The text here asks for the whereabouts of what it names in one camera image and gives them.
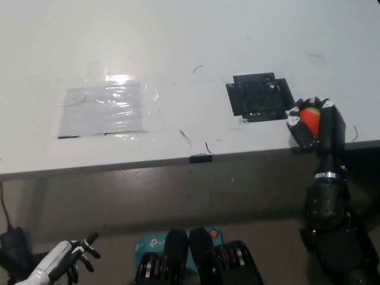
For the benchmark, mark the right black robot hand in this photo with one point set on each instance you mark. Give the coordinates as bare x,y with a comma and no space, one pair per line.
334,130

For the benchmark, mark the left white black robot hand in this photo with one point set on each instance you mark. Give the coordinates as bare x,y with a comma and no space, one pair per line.
52,261

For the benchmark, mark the orange yellow-green tennis ball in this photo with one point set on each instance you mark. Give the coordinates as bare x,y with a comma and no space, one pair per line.
311,121

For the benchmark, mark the black power adapter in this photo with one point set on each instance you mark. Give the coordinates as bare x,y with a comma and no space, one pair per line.
13,242

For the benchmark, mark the black tape patch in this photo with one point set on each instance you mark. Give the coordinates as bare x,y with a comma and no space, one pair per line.
255,95

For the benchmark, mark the teal tp-link box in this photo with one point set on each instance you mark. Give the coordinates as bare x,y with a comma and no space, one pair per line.
148,245

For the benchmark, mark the small black tape strip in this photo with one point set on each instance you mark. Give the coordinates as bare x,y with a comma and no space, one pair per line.
200,159

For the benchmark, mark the clear plastic sheet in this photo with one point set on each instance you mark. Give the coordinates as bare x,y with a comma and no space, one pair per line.
101,110

